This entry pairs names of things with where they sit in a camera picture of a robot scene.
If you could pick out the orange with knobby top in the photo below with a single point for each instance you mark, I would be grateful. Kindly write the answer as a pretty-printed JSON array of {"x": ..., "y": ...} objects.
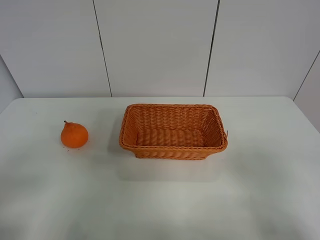
[{"x": 74, "y": 135}]

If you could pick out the orange wicker basket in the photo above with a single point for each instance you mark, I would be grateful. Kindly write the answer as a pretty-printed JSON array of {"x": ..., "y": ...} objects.
[{"x": 172, "y": 131}]

